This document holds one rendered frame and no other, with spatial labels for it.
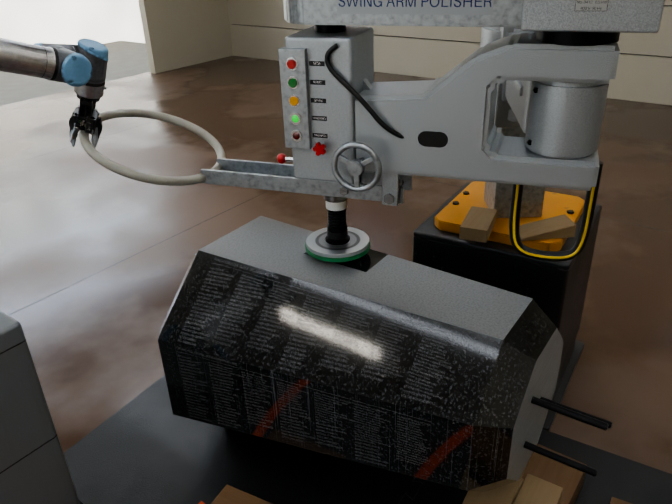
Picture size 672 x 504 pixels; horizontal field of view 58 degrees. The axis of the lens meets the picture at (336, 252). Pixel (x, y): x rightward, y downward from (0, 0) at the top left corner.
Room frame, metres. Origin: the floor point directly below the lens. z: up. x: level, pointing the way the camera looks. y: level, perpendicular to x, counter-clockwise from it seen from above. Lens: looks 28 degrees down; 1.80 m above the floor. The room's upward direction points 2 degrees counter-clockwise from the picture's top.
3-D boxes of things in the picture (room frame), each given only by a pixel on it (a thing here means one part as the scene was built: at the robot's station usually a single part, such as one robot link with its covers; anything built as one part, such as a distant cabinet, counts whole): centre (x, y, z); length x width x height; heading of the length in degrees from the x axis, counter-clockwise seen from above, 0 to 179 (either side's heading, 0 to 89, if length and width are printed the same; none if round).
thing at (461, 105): (1.69, -0.37, 1.30); 0.74 x 0.23 x 0.49; 70
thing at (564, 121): (1.61, -0.63, 1.34); 0.19 x 0.19 x 0.20
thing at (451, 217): (2.25, -0.72, 0.76); 0.49 x 0.49 x 0.05; 58
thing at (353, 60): (1.81, -0.08, 1.32); 0.36 x 0.22 x 0.45; 70
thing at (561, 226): (2.02, -0.77, 0.80); 0.20 x 0.10 x 0.05; 95
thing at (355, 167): (1.68, -0.08, 1.20); 0.15 x 0.10 x 0.15; 70
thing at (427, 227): (2.25, -0.72, 0.37); 0.66 x 0.66 x 0.74; 58
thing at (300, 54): (1.75, 0.10, 1.37); 0.08 x 0.03 x 0.28; 70
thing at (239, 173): (1.87, 0.10, 1.08); 0.69 x 0.19 x 0.05; 70
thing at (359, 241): (1.84, -0.01, 0.87); 0.21 x 0.21 x 0.01
